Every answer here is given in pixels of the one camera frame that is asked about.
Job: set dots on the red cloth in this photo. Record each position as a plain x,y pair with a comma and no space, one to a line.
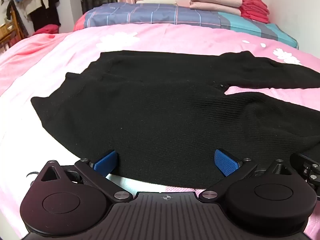
47,29

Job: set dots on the blue plaid quilt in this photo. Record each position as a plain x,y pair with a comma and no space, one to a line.
160,15

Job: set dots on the wooden chair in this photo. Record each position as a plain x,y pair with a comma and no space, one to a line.
12,30

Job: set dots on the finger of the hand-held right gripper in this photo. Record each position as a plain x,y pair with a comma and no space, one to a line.
303,161

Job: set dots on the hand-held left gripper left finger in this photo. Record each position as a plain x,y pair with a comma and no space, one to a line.
106,163

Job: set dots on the stack of red folded clothes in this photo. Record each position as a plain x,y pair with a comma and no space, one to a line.
255,8

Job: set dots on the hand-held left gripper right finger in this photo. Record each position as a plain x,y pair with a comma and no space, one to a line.
226,162

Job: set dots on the pink floral bed sheet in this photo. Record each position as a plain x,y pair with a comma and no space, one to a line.
62,55

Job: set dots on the hanging black coat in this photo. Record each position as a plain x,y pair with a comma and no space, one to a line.
47,17

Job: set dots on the black pants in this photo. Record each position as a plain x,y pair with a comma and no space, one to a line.
160,120

